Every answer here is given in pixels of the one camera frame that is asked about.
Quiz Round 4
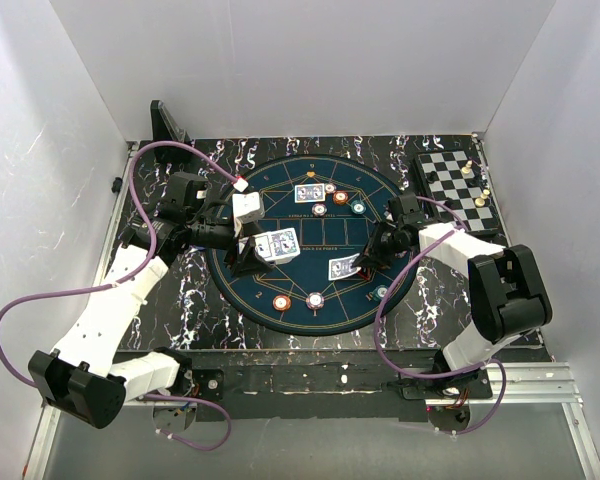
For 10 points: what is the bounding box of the dealt blue-backed card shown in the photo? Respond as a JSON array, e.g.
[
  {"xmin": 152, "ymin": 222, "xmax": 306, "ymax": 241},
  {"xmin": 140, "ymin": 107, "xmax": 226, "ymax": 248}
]
[
  {"xmin": 294, "ymin": 183, "xmax": 326, "ymax": 204},
  {"xmin": 328, "ymin": 254, "xmax": 361, "ymax": 281}
]

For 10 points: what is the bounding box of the green poker chip stack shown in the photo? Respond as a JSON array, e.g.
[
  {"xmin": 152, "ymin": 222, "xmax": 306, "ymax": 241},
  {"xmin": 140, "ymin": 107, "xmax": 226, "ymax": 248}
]
[{"xmin": 371, "ymin": 285, "xmax": 388, "ymax": 302}]

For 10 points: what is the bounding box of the blue playing card deck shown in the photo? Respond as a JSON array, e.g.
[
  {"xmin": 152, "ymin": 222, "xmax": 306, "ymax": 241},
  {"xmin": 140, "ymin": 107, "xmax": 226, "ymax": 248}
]
[{"xmin": 254, "ymin": 234, "xmax": 300, "ymax": 265}]

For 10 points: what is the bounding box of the blue-backed playing cards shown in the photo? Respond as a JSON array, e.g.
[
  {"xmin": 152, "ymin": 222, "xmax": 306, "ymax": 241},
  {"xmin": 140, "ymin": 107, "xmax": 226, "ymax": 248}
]
[{"xmin": 268, "ymin": 227, "xmax": 300, "ymax": 259}]

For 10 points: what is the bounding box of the orange poker chip stack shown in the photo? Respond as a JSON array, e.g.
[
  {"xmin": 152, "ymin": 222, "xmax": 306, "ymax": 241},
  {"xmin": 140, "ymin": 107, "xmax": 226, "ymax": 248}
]
[{"xmin": 272, "ymin": 295, "xmax": 291, "ymax": 311}]

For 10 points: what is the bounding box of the white-blue poker chip stack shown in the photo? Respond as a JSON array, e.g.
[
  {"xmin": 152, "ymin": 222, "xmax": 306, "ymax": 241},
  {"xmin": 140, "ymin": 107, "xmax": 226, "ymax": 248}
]
[{"xmin": 306, "ymin": 292, "xmax": 324, "ymax": 310}]

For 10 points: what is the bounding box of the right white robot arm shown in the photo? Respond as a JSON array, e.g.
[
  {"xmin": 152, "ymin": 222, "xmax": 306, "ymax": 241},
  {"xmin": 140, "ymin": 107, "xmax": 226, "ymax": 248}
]
[{"xmin": 353, "ymin": 193, "xmax": 553, "ymax": 398}]

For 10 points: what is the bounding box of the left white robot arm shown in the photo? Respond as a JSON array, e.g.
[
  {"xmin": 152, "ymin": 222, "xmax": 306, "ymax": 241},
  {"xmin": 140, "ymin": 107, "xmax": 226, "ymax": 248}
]
[{"xmin": 28, "ymin": 173, "xmax": 272, "ymax": 429}]

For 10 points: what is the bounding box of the round blue poker mat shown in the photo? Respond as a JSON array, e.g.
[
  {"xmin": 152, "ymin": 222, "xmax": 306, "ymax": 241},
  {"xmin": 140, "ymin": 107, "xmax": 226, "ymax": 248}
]
[{"xmin": 205, "ymin": 155, "xmax": 409, "ymax": 336}]

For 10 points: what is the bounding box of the black white chess board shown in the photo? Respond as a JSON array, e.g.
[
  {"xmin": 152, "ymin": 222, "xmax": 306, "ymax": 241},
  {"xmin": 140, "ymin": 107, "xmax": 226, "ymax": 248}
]
[{"xmin": 412, "ymin": 150, "xmax": 500, "ymax": 238}]

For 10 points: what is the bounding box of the cream chess piece tall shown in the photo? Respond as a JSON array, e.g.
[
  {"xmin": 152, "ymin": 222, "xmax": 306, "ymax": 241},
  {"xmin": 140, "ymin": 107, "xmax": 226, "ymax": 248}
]
[{"xmin": 461, "ymin": 160, "xmax": 473, "ymax": 175}]

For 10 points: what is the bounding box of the black card shoe stand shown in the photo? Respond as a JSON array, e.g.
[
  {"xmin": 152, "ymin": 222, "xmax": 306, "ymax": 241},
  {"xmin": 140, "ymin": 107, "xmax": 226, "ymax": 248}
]
[{"xmin": 150, "ymin": 100, "xmax": 192, "ymax": 165}]

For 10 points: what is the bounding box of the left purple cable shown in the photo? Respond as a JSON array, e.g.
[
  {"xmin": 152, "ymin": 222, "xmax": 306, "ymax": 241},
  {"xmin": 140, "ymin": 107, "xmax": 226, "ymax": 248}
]
[{"xmin": 0, "ymin": 141, "xmax": 249, "ymax": 451}]

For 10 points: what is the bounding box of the purple cable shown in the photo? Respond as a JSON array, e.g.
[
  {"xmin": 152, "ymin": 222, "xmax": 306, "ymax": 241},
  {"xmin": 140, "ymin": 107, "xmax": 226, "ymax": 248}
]
[
  {"xmin": 0, "ymin": 141, "xmax": 249, "ymax": 451},
  {"xmin": 374, "ymin": 196, "xmax": 507, "ymax": 435}
]

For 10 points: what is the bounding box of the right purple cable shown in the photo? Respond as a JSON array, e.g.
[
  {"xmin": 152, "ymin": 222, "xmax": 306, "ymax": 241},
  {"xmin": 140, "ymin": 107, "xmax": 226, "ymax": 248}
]
[{"xmin": 374, "ymin": 196, "xmax": 507, "ymax": 435}]

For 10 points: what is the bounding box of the black rail end knob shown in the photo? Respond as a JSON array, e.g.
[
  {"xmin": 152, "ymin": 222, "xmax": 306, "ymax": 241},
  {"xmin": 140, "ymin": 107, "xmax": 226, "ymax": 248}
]
[{"xmin": 111, "ymin": 177, "xmax": 123, "ymax": 194}]

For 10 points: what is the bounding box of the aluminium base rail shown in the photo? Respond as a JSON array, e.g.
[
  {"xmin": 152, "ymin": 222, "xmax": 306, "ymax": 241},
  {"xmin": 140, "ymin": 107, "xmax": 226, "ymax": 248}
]
[{"xmin": 24, "ymin": 378, "xmax": 600, "ymax": 479}]

